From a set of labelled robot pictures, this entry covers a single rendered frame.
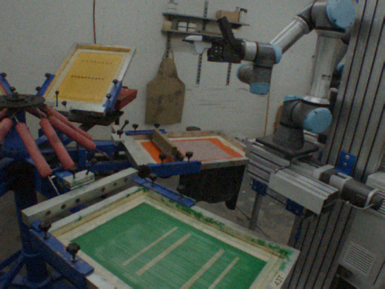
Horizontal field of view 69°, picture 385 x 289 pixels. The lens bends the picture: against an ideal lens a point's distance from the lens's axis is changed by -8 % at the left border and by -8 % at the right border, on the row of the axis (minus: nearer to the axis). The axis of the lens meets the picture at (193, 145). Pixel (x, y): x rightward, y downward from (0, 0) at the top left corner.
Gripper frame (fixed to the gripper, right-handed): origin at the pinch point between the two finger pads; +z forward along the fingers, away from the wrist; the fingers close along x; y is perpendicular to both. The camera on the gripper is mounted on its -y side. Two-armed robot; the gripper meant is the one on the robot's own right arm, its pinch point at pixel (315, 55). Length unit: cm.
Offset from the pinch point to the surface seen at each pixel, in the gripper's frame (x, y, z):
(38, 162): -173, 46, -71
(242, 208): -10, 172, 46
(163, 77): -84, 68, 185
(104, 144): -146, 56, -33
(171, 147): -107, 55, -37
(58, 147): -166, 44, -59
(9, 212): -245, 165, 44
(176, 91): -66, 87, 187
